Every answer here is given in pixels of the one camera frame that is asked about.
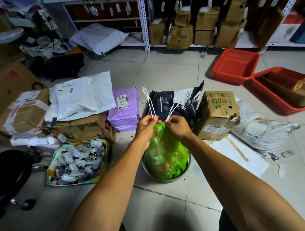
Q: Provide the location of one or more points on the person's right hand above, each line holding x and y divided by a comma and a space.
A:
181, 127

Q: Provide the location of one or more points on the person's left hand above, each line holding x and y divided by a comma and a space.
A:
144, 129

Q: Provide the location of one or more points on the person's right thumb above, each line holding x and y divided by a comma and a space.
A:
168, 124

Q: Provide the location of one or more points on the person's left thumb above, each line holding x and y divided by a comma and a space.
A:
155, 121

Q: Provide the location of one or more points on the person's left forearm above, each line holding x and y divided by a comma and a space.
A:
112, 185

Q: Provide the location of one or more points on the person's right forearm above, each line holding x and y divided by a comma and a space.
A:
236, 183

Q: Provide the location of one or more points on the black paw print mailer bag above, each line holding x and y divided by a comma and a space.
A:
166, 102

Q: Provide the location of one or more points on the purple mailer parcel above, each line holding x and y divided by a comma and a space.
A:
125, 109

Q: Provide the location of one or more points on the grey round waste bin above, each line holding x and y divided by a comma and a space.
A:
187, 170

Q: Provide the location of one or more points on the fruit print cardboard box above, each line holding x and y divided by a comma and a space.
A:
218, 114

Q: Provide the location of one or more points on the wide brown cardboard box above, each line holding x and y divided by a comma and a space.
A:
81, 129

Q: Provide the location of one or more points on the white mailer parcel with label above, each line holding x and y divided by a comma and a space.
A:
81, 95

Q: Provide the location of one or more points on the flat white envelope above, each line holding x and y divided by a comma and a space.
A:
243, 157

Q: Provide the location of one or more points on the pile of white clip tags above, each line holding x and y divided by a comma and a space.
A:
76, 159

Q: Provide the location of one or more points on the red plastic basket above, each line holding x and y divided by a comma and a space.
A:
266, 96
236, 65

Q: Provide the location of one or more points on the dirty white mailer parcel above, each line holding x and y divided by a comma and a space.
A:
262, 133

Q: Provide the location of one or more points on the white metal shelf rack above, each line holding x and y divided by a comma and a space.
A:
144, 26

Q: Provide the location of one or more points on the puffy white mailer parcel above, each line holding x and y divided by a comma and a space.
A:
100, 38

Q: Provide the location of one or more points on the stack of shelved cardboard boxes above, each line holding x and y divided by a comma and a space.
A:
205, 31

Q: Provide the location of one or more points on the black fabric bag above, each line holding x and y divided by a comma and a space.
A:
62, 66

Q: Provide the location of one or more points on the row of hanging white tags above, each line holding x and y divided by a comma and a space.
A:
164, 6

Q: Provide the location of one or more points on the green rimmed cardboard tray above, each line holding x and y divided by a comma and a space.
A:
51, 171

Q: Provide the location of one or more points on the flattened cardboard piece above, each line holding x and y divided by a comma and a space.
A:
286, 91

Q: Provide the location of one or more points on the white packet with red print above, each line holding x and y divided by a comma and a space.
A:
33, 141

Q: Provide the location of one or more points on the taped cardboard box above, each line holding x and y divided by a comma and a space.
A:
22, 111

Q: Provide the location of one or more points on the large plain cardboard box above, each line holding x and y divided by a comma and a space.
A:
16, 78

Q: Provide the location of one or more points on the white power strip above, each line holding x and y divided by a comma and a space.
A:
47, 19

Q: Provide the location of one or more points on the heap of papers and bags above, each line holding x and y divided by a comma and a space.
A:
28, 40

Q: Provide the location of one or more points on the black rolling stool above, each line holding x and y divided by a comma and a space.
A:
13, 176

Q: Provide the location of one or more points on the red and white carton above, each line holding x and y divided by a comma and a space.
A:
286, 26

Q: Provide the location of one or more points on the blue carton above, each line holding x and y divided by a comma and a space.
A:
299, 34

